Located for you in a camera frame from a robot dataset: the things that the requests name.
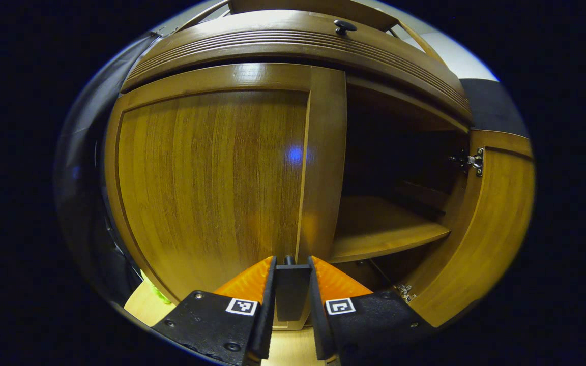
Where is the wooden cabinet door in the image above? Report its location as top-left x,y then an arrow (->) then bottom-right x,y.
402,130 -> 536,327
104,63 -> 348,331

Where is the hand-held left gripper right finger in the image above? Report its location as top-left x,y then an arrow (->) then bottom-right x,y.
307,256 -> 436,366

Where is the wooden double-door shoe cabinet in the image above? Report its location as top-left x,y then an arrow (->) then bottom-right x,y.
104,0 -> 536,331

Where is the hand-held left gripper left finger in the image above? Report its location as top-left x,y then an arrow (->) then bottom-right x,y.
152,256 -> 277,366

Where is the wooden inner shelf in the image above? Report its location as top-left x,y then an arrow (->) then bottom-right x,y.
330,196 -> 451,264

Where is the green toy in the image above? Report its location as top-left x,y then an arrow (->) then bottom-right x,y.
140,269 -> 171,304

